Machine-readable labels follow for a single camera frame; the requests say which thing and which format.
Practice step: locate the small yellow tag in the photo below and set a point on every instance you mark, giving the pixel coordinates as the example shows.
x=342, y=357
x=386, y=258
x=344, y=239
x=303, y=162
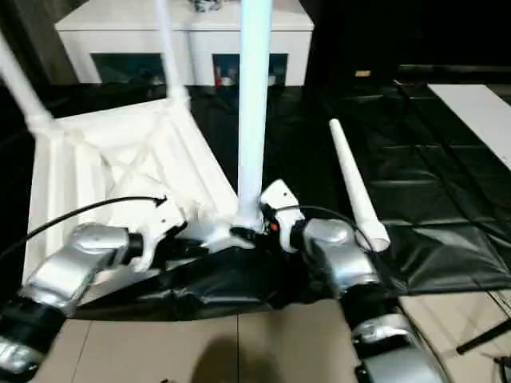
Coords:
x=362, y=73

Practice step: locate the black folding table frame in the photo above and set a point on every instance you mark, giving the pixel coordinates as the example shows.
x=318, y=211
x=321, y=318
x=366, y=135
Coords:
x=483, y=337

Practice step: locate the black metal bar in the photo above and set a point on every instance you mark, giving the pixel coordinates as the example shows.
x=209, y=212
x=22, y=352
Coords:
x=455, y=68

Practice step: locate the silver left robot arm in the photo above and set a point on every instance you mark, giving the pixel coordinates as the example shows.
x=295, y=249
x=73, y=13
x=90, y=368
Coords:
x=76, y=259

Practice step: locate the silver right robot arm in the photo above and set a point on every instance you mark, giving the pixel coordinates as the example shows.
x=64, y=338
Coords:
x=343, y=255

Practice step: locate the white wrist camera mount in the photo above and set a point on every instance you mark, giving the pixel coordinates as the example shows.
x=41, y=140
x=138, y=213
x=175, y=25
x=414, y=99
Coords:
x=285, y=207
x=163, y=227

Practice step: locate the black mat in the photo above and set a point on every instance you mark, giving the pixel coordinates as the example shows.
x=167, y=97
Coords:
x=419, y=191

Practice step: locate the grey curtain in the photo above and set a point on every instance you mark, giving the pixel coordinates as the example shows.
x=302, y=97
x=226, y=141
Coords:
x=32, y=40

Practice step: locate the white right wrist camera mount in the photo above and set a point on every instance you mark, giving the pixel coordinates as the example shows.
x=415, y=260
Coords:
x=285, y=207

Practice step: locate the white plastic table top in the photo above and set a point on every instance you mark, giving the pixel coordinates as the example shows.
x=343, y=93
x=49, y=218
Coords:
x=120, y=159

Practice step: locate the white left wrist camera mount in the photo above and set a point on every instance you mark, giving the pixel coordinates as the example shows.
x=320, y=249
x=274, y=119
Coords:
x=163, y=227

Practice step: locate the white flat panel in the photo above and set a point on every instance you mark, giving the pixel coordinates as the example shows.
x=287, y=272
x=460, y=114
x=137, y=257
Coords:
x=479, y=115

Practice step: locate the white cabinet with glass doors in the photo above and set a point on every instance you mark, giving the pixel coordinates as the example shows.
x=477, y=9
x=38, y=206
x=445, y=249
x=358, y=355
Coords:
x=120, y=36

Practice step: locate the white plastic table leg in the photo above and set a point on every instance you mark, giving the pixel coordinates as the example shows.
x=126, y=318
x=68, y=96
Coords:
x=171, y=48
x=355, y=179
x=24, y=88
x=255, y=99

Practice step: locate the dark crumpled plastic bag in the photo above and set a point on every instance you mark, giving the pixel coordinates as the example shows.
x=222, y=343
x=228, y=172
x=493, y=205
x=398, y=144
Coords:
x=205, y=5

